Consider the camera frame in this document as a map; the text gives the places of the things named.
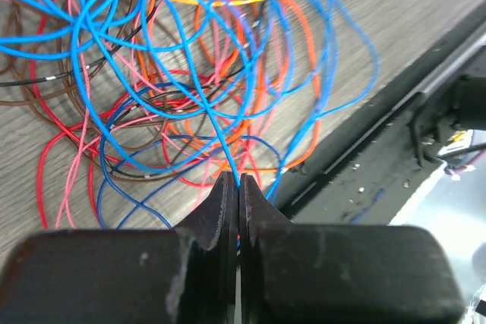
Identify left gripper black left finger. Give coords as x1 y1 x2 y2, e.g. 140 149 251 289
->
1 172 238 323

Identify coloured wire pile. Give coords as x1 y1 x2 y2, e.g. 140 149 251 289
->
0 0 380 231

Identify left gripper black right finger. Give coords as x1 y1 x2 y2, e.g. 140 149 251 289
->
238 175 465 323

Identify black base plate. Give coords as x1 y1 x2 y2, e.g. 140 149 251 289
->
276 6 485 224

